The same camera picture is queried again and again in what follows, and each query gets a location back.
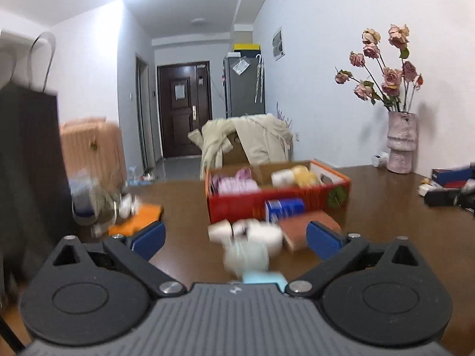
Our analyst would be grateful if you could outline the white round container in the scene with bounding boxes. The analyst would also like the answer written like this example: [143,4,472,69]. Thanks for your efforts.
[247,225,283,257]

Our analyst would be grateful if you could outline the red cardboard box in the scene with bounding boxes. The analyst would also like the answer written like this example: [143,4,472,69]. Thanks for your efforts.
[205,160,351,224]

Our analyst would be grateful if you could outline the white folded umbrella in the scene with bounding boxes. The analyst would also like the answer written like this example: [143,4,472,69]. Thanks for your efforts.
[254,54,265,104]

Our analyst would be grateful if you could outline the beige coat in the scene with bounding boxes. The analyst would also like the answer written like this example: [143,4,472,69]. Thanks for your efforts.
[188,114,295,180]

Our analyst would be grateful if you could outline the dark brown entrance door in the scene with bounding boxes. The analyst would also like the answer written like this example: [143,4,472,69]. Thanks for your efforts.
[157,62,213,158]

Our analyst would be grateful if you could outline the blue tissue pack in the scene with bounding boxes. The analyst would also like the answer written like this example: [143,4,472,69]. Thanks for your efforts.
[265,198,305,225]

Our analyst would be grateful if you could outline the white wall panel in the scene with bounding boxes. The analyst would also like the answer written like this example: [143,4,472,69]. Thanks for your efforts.
[272,27,286,61]

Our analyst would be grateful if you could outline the pink suitcase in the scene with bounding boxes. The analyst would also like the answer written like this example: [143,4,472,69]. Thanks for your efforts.
[59,117,128,193]

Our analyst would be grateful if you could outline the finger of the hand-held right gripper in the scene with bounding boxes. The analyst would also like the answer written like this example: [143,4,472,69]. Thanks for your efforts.
[424,188,463,207]
[431,168,475,182]

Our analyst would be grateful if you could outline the grey side door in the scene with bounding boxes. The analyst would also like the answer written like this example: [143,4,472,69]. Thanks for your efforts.
[135,55,156,171]

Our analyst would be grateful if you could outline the grey refrigerator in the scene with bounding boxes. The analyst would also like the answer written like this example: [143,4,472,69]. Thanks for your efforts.
[223,53,267,119]

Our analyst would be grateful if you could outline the clear plastic bag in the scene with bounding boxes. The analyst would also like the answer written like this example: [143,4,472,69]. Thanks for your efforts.
[224,240,270,273]

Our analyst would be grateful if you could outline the brown case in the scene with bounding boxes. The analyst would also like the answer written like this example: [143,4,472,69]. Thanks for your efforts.
[279,211,342,251]

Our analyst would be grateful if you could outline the yellow fuzzy sock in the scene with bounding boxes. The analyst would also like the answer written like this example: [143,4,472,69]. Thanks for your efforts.
[292,165,320,186]

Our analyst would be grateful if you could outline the blue and white package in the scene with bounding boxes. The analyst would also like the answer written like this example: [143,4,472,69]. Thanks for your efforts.
[69,172,99,227]

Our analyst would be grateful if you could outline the pink textured vase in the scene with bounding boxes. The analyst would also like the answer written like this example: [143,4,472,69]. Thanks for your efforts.
[386,111,417,174]

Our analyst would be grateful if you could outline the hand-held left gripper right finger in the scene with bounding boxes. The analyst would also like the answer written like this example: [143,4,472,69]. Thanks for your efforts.
[284,221,427,299]

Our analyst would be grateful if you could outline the light blue plush toy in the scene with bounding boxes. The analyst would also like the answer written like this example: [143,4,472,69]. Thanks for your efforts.
[243,271,287,293]

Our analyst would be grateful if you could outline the white sock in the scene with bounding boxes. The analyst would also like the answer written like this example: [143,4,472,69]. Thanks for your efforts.
[232,219,260,237]
[208,220,234,244]

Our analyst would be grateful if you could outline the orange strap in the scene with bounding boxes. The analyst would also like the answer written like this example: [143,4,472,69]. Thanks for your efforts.
[109,204,164,236]

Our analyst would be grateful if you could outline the brown cardboard box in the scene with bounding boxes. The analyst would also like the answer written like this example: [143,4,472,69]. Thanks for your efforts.
[223,133,251,166]

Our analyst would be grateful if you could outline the dried pink roses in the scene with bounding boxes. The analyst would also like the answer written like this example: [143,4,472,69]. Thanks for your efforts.
[335,24,424,112]

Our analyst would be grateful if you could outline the small white bottle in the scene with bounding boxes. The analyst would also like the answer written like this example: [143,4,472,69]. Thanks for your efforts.
[119,195,142,217]

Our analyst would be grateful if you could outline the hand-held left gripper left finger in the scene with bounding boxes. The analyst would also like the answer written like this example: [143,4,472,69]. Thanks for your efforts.
[50,221,188,298]

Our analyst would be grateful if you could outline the clear glass jar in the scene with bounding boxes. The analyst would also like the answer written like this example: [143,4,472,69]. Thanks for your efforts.
[94,180,124,223]

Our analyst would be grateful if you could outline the black paper bag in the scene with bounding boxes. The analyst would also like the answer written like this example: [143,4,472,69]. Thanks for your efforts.
[0,31,73,286]

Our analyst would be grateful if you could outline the pink fuzzy sock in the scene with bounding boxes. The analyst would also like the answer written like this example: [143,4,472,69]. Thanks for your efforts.
[216,168,260,194]

